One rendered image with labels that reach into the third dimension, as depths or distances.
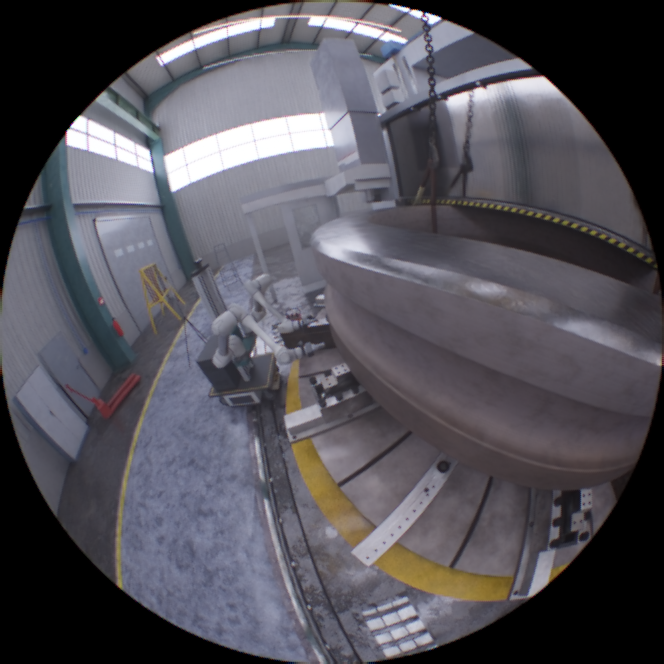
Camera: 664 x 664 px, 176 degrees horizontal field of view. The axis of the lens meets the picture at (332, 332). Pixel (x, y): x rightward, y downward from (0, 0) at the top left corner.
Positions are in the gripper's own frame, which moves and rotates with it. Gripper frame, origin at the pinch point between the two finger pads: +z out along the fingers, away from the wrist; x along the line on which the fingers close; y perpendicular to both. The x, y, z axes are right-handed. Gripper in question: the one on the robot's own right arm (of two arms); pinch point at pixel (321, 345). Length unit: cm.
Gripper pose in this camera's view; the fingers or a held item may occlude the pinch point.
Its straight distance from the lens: 174.0
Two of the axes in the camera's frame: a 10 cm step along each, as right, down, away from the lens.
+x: 2.8, 4.9, -8.3
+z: 9.4, -3.1, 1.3
